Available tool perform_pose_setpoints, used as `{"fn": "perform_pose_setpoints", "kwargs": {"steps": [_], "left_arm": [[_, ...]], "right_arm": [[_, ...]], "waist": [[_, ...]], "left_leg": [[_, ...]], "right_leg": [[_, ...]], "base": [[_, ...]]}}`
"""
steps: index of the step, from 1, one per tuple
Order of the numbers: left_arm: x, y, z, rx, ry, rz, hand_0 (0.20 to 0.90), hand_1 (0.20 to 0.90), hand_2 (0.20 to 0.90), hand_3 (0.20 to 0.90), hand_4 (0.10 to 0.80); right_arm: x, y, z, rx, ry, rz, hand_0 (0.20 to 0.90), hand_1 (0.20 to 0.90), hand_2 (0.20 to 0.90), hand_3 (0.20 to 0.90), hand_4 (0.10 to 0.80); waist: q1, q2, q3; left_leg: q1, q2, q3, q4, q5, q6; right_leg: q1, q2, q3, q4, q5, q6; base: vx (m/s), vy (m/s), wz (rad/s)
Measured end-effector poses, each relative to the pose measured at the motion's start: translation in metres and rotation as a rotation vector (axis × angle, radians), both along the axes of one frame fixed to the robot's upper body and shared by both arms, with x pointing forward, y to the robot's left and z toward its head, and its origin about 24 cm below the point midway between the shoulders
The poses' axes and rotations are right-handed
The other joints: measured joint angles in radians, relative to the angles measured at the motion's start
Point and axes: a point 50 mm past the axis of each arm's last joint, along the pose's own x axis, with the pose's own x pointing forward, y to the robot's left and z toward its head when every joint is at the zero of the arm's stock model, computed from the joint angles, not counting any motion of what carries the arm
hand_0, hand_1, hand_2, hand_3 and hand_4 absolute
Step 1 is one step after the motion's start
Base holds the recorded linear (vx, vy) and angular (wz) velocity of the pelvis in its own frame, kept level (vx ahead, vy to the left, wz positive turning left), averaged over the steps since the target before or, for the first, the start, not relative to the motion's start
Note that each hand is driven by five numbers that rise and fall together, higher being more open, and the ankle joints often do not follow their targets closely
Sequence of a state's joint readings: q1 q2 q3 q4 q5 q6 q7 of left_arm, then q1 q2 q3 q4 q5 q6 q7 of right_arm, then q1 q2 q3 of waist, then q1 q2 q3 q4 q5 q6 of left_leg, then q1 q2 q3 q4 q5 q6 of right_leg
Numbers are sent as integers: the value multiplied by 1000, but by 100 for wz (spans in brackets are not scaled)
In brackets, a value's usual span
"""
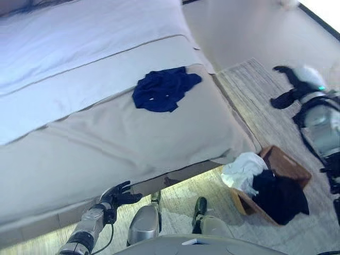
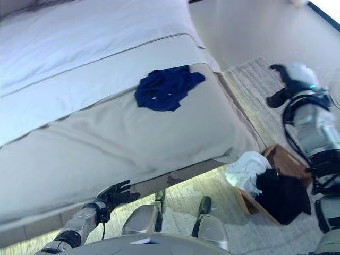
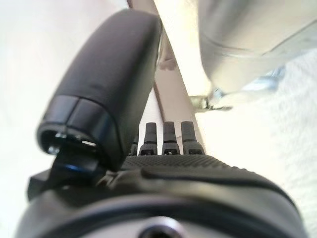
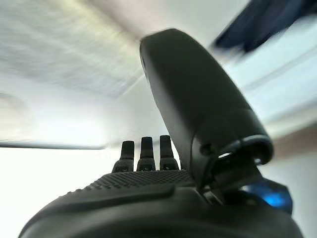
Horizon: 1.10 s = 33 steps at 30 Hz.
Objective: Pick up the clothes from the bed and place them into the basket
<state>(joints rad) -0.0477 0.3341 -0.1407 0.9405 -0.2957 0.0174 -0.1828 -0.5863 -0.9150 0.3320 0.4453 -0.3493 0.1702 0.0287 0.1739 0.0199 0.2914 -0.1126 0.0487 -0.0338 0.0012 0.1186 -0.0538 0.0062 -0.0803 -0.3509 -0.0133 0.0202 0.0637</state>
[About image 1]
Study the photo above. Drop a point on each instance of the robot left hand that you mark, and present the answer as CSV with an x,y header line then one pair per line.
x,y
118,196

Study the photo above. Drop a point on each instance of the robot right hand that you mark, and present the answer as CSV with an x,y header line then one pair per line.
x,y
308,79

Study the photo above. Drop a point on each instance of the white garment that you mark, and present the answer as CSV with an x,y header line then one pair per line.
x,y
244,167

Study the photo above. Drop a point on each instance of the navy blue garment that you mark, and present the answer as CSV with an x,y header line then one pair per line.
x,y
162,90

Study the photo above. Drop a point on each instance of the black garment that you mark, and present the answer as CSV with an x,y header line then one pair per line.
x,y
281,199

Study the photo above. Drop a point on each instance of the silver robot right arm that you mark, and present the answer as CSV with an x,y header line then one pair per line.
x,y
318,125

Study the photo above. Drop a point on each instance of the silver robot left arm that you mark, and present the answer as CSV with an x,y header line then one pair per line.
x,y
87,223

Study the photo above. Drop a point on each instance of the bed with beige cover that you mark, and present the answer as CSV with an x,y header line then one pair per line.
x,y
132,148

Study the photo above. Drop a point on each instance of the brown wicker basket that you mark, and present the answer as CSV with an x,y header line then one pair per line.
x,y
289,164

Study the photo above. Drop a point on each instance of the grey robot left leg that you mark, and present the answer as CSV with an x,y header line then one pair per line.
x,y
143,223

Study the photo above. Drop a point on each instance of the grey robot leg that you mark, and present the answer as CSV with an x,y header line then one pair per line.
x,y
143,223
210,224

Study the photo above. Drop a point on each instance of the black window base strip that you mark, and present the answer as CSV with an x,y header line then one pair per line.
x,y
318,21

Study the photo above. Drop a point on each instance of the large grey striped rug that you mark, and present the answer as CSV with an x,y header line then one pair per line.
x,y
252,106

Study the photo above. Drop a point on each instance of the grey robot torso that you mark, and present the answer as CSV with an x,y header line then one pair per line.
x,y
164,247

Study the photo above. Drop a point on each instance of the white tag on torso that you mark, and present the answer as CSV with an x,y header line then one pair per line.
x,y
195,242

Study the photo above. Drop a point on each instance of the grey robot right leg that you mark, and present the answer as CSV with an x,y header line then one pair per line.
x,y
210,224

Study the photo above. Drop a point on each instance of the white duvet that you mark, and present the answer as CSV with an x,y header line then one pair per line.
x,y
79,40

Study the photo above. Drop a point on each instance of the brown upholstered bed frame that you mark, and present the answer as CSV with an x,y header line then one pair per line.
x,y
148,187

